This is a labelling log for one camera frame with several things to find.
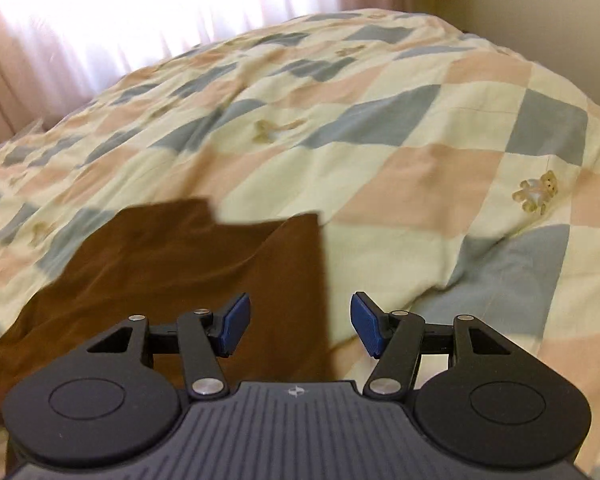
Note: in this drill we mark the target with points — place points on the pink curtain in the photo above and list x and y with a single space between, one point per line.
130 20

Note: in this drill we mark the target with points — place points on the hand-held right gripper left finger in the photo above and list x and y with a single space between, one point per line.
235 321

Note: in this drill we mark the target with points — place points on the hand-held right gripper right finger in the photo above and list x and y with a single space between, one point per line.
366 322

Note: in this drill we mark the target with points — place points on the brown long-sleeve shirt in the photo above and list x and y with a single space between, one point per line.
180 260

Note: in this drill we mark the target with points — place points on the checked bear-print quilt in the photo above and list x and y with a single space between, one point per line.
380 160

